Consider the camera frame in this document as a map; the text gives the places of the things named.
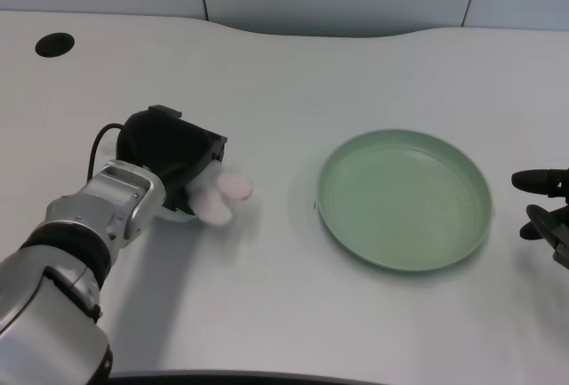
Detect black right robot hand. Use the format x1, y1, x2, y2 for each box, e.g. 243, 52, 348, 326
510, 166, 569, 269

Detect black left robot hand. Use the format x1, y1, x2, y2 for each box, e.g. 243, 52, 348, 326
116, 104, 228, 218

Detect white plush rabbit doll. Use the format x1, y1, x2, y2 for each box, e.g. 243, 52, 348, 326
160, 161, 255, 228

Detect green round plate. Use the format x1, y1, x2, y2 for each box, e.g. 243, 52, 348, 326
313, 129, 495, 274

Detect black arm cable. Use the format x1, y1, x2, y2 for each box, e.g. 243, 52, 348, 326
86, 123, 125, 181

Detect black cable grommet hole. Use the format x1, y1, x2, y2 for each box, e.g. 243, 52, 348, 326
35, 32, 76, 59

